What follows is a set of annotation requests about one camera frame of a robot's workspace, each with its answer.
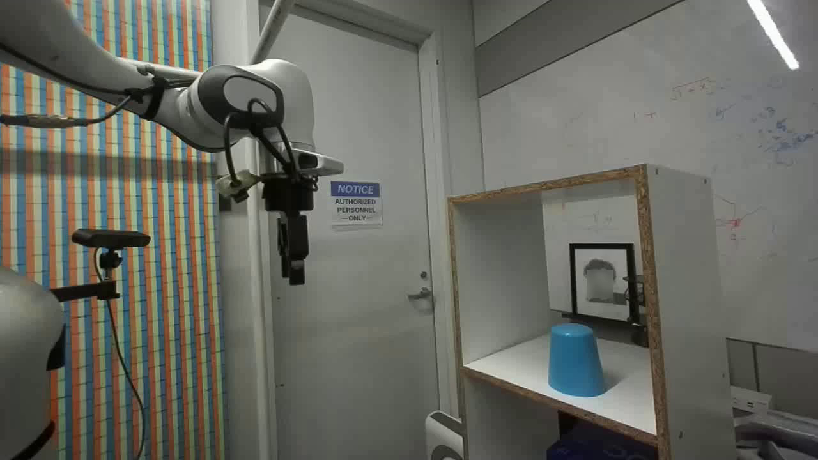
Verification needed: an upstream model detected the black camera cable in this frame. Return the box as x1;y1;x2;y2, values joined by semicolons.
89;253;151;460

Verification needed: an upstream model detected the black camera on stand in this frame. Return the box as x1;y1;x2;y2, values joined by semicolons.
53;228;151;302

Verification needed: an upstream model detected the white appliance near floor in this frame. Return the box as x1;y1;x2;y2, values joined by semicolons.
424;412;466;460

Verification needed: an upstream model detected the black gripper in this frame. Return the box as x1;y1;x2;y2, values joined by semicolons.
262;176;314;287

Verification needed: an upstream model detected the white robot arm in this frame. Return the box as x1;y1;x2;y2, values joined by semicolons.
0;0;343;460

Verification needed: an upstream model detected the black wall switch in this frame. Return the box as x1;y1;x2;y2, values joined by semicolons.
218;176;233;213

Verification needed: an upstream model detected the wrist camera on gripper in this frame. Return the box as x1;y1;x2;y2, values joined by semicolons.
228;168;259;203

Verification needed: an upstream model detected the framed portrait photo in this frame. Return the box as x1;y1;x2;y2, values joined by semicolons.
571;244;637;325

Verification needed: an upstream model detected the blue plastic cup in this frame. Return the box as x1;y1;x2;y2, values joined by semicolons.
548;323;606;397

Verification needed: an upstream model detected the blue white notice sign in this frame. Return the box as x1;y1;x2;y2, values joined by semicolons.
329;182;383;226

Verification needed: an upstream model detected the white wooden shelf unit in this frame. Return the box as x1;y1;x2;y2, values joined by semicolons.
449;164;735;460

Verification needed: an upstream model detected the white door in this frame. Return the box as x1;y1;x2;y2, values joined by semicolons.
273;16;436;460

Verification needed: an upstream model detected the ceiling light strip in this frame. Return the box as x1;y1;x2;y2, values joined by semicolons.
747;0;799;72

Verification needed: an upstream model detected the metal door handle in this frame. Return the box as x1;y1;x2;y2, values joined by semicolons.
407;272;434;311

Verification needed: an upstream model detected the grey clutter at right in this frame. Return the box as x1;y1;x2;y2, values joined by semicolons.
730;386;818;460

